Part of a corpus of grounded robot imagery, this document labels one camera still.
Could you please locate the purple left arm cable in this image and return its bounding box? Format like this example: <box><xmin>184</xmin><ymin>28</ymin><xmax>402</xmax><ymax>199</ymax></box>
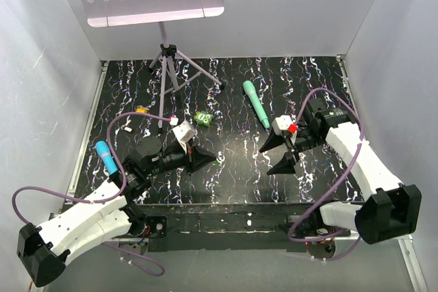
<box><xmin>12</xmin><ymin>111</ymin><xmax>172</xmax><ymax>278</ymax></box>

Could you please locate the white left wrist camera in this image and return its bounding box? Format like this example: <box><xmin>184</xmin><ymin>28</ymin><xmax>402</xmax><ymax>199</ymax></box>
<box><xmin>170</xmin><ymin>116</ymin><xmax>196</xmax><ymax>140</ymax></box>

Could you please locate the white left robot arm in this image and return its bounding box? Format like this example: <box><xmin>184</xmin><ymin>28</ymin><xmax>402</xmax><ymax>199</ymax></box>
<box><xmin>16</xmin><ymin>136</ymin><xmax>216</xmax><ymax>287</ymax></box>

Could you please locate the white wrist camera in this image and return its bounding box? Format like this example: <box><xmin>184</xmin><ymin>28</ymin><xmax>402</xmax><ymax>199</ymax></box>
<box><xmin>170</xmin><ymin>116</ymin><xmax>196</xmax><ymax>140</ymax></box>
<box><xmin>272</xmin><ymin>115</ymin><xmax>298</xmax><ymax>135</ymax></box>

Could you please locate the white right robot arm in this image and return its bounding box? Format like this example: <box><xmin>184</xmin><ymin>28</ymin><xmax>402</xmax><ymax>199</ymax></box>
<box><xmin>260</xmin><ymin>98</ymin><xmax>422</xmax><ymax>244</ymax></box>

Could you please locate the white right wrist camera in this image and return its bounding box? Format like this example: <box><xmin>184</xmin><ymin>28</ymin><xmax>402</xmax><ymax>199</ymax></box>
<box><xmin>272</xmin><ymin>115</ymin><xmax>298</xmax><ymax>135</ymax></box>

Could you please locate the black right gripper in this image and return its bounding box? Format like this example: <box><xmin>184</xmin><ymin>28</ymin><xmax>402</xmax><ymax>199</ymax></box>
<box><xmin>259</xmin><ymin>127</ymin><xmax>324</xmax><ymax>176</ymax></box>

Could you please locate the green owl toy block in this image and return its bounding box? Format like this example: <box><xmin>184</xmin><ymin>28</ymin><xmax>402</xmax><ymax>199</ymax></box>
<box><xmin>194</xmin><ymin>111</ymin><xmax>214</xmax><ymax>127</ymax></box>

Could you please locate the small black white key fob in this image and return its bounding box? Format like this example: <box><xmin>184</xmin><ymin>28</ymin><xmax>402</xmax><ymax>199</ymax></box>
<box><xmin>121</xmin><ymin>126</ymin><xmax>133</xmax><ymax>133</ymax></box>

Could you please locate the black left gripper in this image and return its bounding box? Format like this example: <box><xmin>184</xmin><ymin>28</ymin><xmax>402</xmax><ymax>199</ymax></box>
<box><xmin>146</xmin><ymin>139</ymin><xmax>217</xmax><ymax>177</ymax></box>

